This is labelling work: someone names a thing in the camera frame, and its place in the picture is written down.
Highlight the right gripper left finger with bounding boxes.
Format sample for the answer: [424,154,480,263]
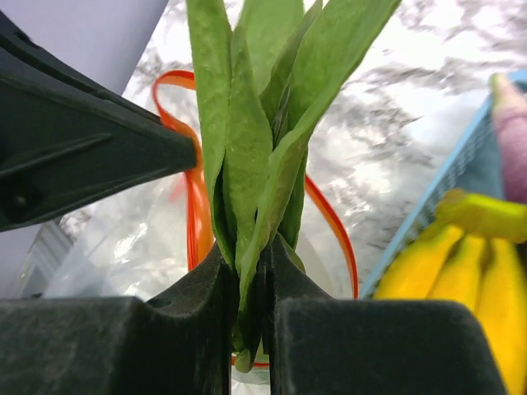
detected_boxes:
[1,248,236,394]

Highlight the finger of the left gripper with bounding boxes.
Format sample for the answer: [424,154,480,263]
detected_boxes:
[1,16,197,230]

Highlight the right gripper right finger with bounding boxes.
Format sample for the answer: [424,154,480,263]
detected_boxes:
[256,239,506,394]

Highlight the clear zip bag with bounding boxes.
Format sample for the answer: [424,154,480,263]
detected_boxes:
[44,70,359,394]

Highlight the yellow banana bunch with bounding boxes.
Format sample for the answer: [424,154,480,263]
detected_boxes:
[373,188,526,394]

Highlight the green leafy vegetable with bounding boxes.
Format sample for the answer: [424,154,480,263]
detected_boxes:
[187,1,398,373]

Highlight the blue perforated plastic basket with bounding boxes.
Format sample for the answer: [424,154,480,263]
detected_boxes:
[359,91,505,299]

